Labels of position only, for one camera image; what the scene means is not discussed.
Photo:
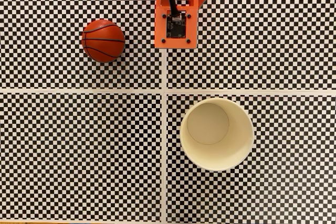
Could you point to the small orange basketball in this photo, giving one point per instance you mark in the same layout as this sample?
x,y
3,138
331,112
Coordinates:
x,y
103,41

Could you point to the cream paper cup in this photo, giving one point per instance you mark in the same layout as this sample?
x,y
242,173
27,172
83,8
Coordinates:
x,y
231,153

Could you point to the orange camera mount with board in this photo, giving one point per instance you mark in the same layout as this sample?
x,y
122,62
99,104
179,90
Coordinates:
x,y
160,35

